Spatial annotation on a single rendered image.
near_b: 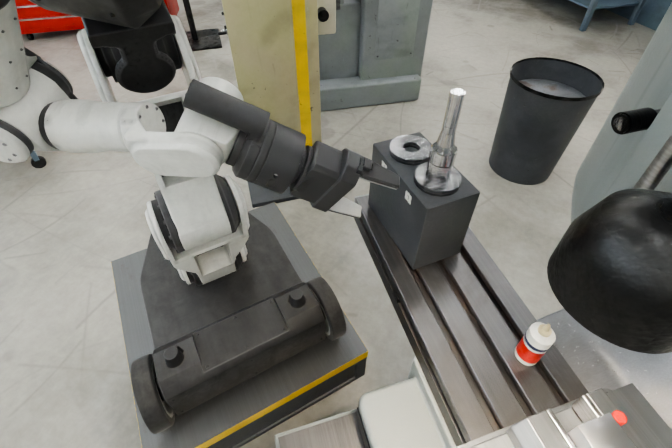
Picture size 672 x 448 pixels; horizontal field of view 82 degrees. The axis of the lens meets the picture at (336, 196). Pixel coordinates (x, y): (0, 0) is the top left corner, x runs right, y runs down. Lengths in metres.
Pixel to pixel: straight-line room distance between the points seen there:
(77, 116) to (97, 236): 1.92
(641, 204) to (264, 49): 1.87
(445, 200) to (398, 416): 0.41
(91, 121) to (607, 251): 0.55
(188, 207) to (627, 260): 0.75
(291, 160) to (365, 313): 1.43
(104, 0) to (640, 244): 0.63
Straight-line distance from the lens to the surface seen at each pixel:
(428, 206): 0.73
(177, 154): 0.49
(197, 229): 0.85
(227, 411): 1.32
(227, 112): 0.47
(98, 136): 0.58
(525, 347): 0.78
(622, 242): 0.22
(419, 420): 0.85
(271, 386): 1.32
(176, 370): 1.16
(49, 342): 2.18
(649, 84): 0.35
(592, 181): 0.39
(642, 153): 0.31
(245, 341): 1.17
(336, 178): 0.51
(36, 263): 2.53
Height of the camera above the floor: 1.62
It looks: 44 degrees down
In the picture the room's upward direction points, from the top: straight up
